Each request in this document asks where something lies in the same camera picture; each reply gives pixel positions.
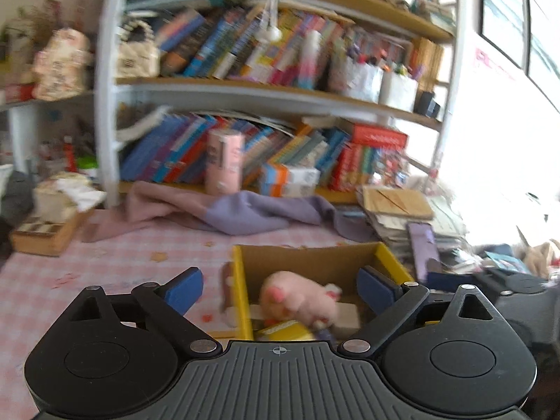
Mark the row of assorted books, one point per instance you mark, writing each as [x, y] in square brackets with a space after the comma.
[245, 48]

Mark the beige plush toy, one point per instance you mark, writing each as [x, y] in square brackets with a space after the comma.
[542, 253]

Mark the floral fabric bag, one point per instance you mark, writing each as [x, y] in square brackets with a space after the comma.
[61, 68]

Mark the black smartphone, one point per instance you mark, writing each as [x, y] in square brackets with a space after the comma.
[422, 249]

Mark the small black box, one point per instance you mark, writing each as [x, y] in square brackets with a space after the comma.
[426, 105]

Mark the wide red book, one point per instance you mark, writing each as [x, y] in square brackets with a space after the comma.
[378, 136]

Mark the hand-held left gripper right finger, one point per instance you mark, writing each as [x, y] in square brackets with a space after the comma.
[375, 288]

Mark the dark garment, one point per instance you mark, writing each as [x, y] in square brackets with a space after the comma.
[15, 197]

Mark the red thick dictionary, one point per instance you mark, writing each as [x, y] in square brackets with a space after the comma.
[345, 168]

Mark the white soap block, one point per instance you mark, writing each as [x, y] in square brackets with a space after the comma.
[348, 315]

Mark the pink cylindrical container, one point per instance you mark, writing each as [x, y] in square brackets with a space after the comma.
[224, 162]

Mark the wooden tray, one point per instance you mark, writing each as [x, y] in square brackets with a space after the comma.
[48, 236]

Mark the white storage box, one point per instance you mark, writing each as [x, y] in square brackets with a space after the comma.
[398, 92]

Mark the cream tissue pack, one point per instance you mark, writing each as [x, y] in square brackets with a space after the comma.
[61, 197]

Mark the pen holder with pens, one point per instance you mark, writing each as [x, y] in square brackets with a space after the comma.
[356, 78]

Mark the white side shelf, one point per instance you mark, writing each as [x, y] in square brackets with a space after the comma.
[17, 113]

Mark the pile of books and papers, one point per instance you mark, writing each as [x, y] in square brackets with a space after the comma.
[393, 227]

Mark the dried flower bunch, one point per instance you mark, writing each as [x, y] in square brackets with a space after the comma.
[37, 17]

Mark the pink and purple cloth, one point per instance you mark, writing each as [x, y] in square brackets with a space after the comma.
[245, 216]

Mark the row of colourful books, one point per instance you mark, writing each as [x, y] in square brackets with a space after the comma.
[175, 153]

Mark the pink plush pig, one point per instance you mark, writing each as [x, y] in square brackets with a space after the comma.
[297, 297]

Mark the white quilted handbag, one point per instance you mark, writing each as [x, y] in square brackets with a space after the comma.
[138, 54]

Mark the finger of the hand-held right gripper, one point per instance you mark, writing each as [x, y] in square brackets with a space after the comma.
[450, 281]

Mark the red small bottle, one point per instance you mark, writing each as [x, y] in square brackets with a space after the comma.
[70, 155]

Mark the white bookshelf frame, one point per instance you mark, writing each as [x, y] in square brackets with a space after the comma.
[107, 96]

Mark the white hanging tassel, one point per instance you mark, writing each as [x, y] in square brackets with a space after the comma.
[271, 33]

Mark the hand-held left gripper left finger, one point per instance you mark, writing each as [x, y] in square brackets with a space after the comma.
[186, 291]

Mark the yellow cardboard box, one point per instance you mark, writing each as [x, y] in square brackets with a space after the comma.
[306, 258]

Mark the brown paper envelope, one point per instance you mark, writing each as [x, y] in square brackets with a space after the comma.
[396, 203]

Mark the orange white carton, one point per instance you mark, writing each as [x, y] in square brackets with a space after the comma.
[291, 174]
[286, 189]

